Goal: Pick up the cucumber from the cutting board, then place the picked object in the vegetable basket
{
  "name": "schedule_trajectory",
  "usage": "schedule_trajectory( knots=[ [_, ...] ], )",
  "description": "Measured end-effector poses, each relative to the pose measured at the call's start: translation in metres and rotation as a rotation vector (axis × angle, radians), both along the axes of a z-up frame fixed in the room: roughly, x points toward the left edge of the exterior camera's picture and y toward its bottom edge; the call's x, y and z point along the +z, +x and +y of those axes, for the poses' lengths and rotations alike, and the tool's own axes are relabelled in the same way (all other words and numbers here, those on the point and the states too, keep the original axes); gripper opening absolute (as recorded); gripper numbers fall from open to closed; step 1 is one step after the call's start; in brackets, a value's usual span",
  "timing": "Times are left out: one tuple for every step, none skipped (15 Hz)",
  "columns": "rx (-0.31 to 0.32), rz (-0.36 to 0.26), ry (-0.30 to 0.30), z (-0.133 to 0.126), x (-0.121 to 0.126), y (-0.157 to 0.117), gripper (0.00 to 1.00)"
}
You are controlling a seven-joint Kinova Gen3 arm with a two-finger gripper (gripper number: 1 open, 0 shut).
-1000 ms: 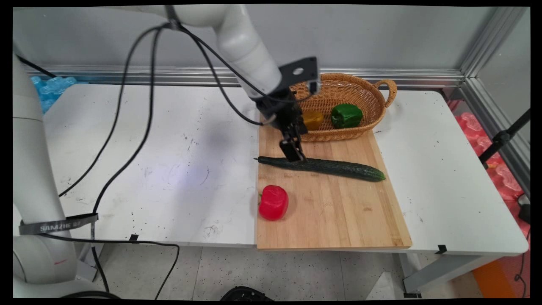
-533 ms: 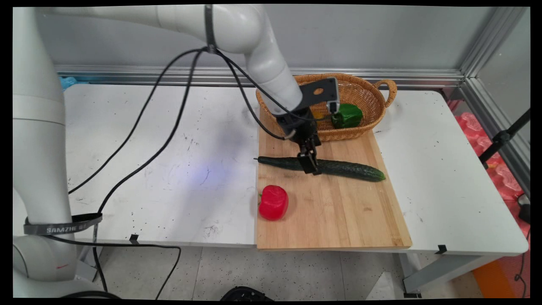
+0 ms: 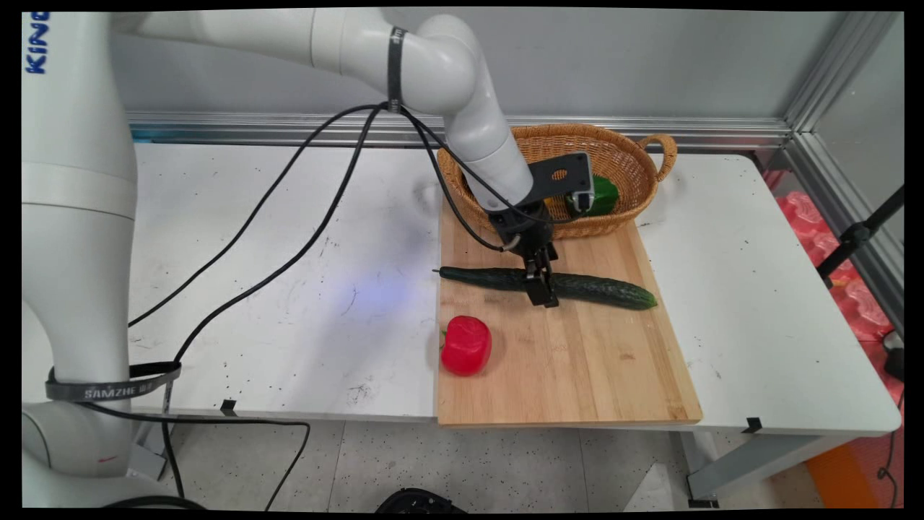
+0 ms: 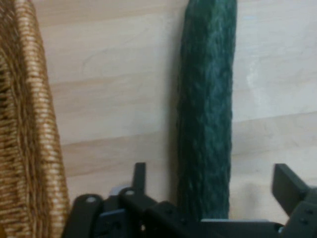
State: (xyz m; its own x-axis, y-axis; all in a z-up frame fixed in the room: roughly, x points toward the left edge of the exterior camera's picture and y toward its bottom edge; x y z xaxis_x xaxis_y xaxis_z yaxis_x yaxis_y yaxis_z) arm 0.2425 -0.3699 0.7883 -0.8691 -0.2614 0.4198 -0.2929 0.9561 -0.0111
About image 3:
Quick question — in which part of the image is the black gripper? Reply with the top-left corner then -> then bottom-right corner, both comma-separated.
488,204 -> 561,309

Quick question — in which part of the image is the long dark green cucumber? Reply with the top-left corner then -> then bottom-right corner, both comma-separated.
432,266 -> 658,311

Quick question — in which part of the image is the green bell pepper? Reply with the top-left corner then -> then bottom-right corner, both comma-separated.
565,173 -> 620,217

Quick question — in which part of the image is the wooden cutting board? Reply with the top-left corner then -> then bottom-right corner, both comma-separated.
435,199 -> 704,428

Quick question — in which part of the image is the red bell pepper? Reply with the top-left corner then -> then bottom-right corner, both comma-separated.
440,315 -> 493,377

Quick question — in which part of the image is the black round floor object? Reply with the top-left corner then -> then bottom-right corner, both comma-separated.
374,488 -> 466,514

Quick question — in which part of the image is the grey table leg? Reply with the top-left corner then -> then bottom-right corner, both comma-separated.
681,431 -> 861,509

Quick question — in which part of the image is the red plastic packaging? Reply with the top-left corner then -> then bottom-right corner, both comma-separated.
775,189 -> 905,345

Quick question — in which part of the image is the black tripod stand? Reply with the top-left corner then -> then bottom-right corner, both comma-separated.
816,185 -> 905,290

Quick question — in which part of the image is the small black device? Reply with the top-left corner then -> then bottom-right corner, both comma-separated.
882,331 -> 905,382

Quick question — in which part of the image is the orange floor object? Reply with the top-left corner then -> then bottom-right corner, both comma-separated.
803,432 -> 905,509

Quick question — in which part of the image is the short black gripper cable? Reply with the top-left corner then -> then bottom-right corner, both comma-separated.
398,107 -> 549,254

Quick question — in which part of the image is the woven wicker basket with handles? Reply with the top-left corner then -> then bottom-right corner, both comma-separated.
437,123 -> 678,241

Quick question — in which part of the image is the long black cable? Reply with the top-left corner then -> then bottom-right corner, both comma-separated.
128,103 -> 383,329
160,107 -> 385,501

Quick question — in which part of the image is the black cable strap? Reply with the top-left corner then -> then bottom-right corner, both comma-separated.
386,27 -> 409,114

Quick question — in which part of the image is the horizontal aluminium frame rail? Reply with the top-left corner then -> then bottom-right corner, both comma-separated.
124,110 -> 793,151

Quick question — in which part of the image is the black floor cable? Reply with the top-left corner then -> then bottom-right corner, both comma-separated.
72,401 -> 313,512

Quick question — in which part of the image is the angled aluminium frame rail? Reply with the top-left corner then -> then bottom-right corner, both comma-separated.
783,11 -> 905,334

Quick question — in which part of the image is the grey SAMZHE velcro strap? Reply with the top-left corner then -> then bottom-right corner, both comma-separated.
45,360 -> 183,404

